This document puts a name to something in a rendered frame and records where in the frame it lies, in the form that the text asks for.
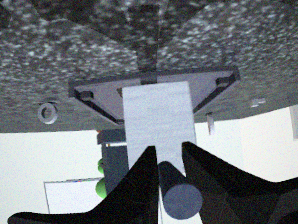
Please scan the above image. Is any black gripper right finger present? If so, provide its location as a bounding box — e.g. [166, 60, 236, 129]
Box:
[182, 141, 298, 224]

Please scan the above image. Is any dark grey cylinder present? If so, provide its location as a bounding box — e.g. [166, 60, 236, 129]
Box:
[157, 160, 204, 220]

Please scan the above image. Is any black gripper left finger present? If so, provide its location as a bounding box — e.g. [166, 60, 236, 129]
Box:
[7, 145, 160, 224]

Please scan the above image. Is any grey ring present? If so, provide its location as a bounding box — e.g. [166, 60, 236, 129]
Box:
[39, 103, 59, 124]

